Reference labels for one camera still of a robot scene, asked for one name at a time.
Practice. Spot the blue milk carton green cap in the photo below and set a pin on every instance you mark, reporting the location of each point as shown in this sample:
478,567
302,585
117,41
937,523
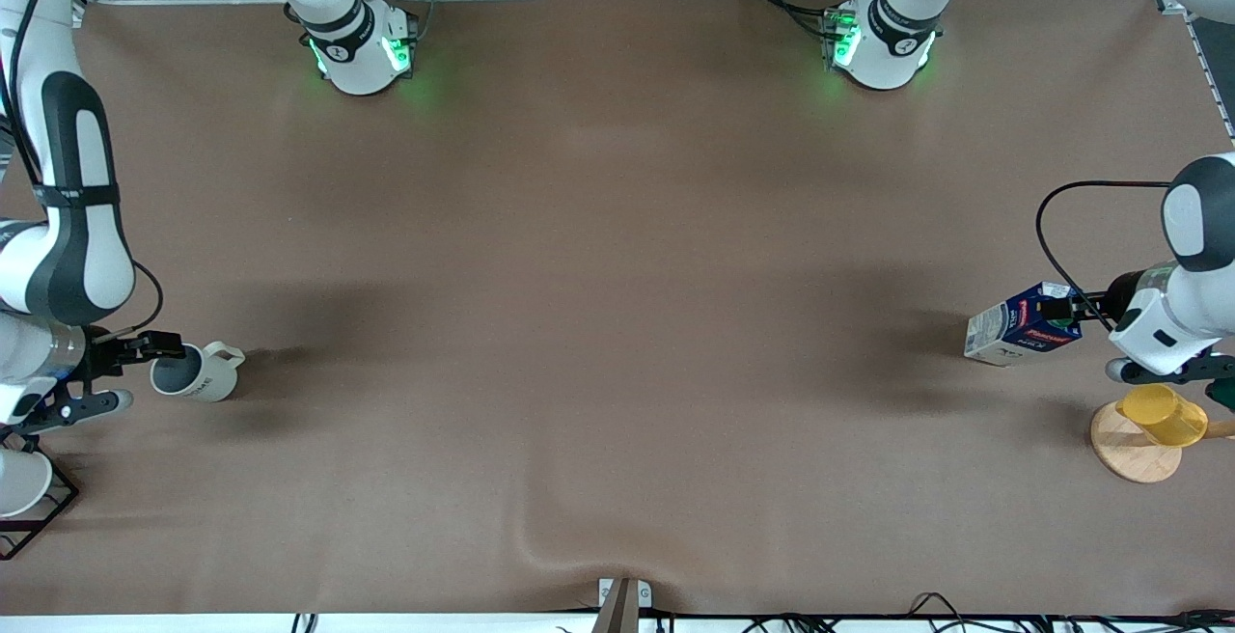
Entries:
1018,329

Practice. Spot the cream mug grey inside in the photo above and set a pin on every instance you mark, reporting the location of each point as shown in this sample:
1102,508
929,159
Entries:
207,377

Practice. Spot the dark green cup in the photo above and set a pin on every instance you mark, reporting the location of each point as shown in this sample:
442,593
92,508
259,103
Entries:
1223,392

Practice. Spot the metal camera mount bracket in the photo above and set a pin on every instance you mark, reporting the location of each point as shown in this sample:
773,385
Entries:
624,604

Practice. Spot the wooden mug stand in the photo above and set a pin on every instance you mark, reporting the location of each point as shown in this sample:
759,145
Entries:
1134,454

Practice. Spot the yellow cup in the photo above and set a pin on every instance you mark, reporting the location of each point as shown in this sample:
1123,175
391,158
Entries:
1163,413

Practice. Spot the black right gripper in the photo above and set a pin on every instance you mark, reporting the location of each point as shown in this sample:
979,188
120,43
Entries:
106,352

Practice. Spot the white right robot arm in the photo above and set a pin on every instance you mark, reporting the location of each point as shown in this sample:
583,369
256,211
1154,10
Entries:
92,131

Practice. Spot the brown table cover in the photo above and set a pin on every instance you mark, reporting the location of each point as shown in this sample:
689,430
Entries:
617,421

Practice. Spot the white cup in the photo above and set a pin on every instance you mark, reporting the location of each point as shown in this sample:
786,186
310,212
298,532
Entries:
19,481

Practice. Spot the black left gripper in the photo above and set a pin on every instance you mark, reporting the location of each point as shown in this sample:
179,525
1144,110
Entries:
1119,307

